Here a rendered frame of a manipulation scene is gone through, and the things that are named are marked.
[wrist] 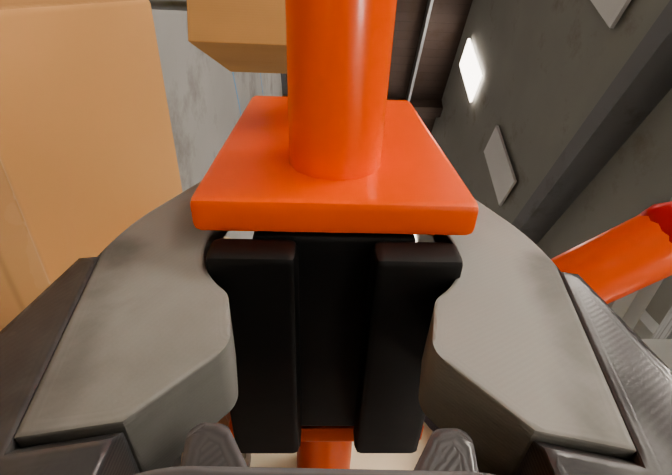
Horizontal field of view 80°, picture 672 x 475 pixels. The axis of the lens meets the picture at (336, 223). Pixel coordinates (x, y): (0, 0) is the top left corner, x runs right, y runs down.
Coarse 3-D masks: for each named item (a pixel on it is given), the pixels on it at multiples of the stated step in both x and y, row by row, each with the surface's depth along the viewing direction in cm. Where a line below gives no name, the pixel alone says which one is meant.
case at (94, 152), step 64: (0, 0) 19; (64, 0) 21; (128, 0) 26; (0, 64) 16; (64, 64) 19; (128, 64) 26; (0, 128) 16; (64, 128) 20; (128, 128) 26; (0, 192) 16; (64, 192) 20; (128, 192) 26; (0, 256) 16; (64, 256) 20; (0, 320) 16
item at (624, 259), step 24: (648, 216) 13; (600, 240) 14; (624, 240) 13; (648, 240) 13; (576, 264) 14; (600, 264) 13; (624, 264) 13; (648, 264) 13; (600, 288) 13; (624, 288) 13
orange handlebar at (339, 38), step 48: (288, 0) 8; (336, 0) 7; (384, 0) 7; (288, 48) 8; (336, 48) 7; (384, 48) 8; (288, 96) 9; (336, 96) 8; (384, 96) 9; (336, 144) 8
